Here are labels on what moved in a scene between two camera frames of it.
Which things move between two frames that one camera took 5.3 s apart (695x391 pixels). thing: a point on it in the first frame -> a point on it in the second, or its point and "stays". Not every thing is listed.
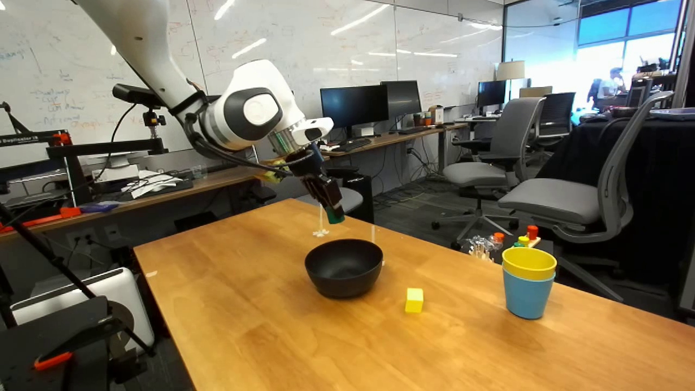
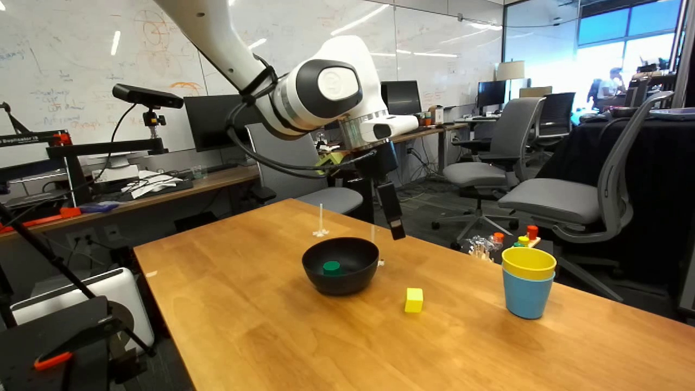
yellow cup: [529, 260] stays
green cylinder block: [335, 215] -> [332, 267]
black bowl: [345, 267] stays
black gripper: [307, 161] -> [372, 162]
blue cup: [527, 297] stays
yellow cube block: [414, 299] stays
